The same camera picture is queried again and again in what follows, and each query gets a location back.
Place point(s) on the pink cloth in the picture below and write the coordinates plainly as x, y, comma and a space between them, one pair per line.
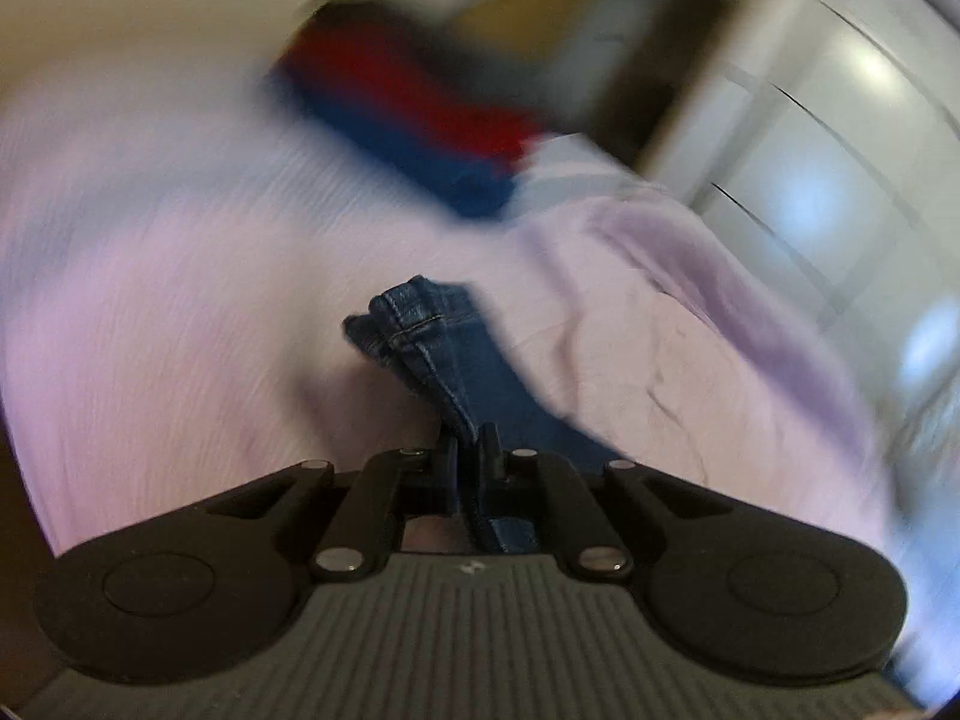
697, 270

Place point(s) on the white wardrobe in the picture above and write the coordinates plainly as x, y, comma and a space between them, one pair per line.
825, 165

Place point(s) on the pink bed cover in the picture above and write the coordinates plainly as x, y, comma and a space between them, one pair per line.
187, 300

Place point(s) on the blue denim jeans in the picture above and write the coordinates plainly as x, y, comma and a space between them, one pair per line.
465, 360

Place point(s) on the red and blue cloth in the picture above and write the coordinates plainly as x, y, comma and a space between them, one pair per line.
420, 112

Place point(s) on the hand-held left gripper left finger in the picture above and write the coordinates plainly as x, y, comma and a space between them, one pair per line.
448, 465

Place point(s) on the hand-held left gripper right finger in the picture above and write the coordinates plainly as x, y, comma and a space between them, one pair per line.
491, 480

